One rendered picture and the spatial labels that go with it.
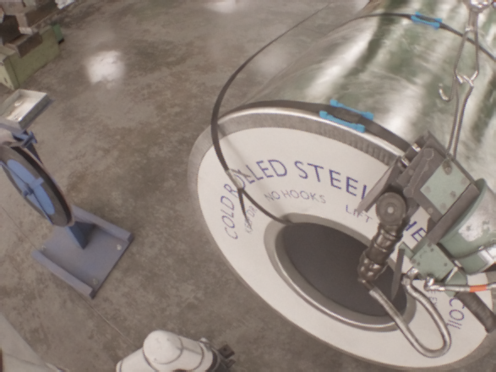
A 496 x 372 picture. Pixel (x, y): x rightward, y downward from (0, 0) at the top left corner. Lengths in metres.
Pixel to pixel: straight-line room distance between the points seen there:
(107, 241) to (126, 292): 0.39
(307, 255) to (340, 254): 0.15
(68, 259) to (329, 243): 1.64
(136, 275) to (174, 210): 0.49
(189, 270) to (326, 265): 0.95
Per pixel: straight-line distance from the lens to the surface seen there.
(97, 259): 2.61
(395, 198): 0.75
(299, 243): 1.56
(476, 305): 0.83
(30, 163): 2.03
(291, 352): 2.08
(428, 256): 0.76
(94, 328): 2.40
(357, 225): 1.10
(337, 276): 1.65
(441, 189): 0.71
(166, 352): 0.96
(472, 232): 0.71
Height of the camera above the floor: 1.95
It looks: 47 degrees down
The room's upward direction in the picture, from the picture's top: 11 degrees counter-clockwise
